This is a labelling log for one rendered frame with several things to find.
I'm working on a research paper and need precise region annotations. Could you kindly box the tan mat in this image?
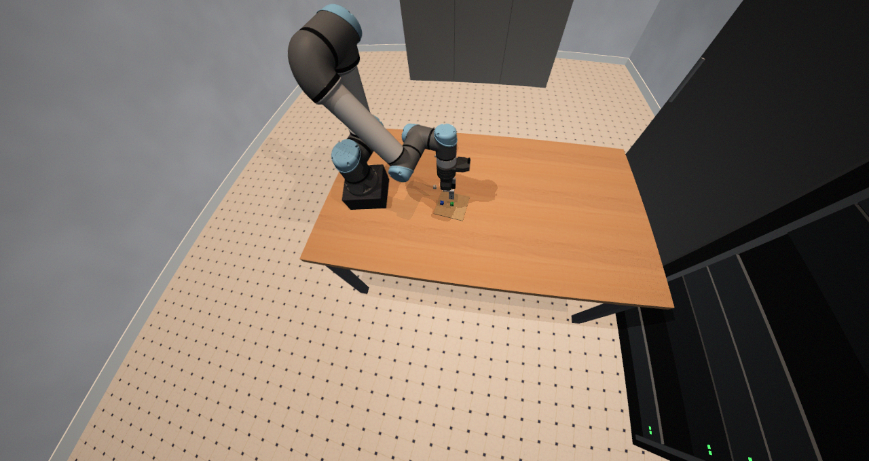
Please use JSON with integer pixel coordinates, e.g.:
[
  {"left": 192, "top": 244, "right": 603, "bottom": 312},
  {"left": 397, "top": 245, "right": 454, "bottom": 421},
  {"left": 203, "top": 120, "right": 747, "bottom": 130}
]
[{"left": 434, "top": 190, "right": 470, "bottom": 221}]

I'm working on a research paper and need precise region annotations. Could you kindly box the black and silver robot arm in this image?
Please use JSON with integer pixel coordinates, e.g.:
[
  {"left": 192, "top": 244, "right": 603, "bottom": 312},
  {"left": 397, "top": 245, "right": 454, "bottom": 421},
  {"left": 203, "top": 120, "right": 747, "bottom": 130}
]
[{"left": 288, "top": 4, "right": 458, "bottom": 197}]

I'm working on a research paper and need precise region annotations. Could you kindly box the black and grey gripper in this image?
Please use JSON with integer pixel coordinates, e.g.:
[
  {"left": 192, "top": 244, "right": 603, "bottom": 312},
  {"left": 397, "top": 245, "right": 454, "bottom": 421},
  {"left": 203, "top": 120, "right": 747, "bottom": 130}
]
[{"left": 434, "top": 154, "right": 470, "bottom": 200}]

